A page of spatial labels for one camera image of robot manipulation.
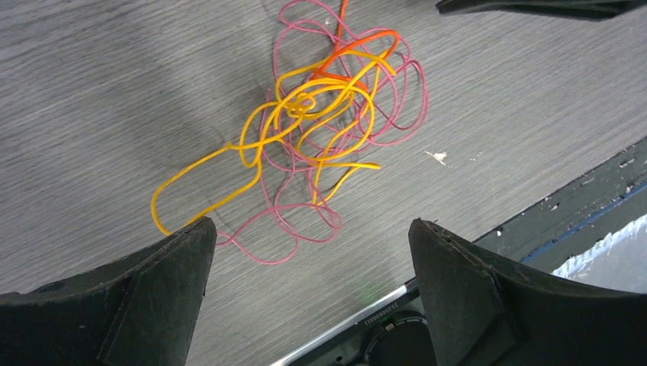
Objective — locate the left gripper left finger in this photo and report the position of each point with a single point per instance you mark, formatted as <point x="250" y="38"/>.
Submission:
<point x="138" y="310"/>

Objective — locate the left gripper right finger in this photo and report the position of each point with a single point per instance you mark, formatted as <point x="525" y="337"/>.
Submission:
<point x="486" y="309"/>

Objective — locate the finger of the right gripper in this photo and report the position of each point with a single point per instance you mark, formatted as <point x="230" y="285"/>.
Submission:
<point x="589" y="10"/>

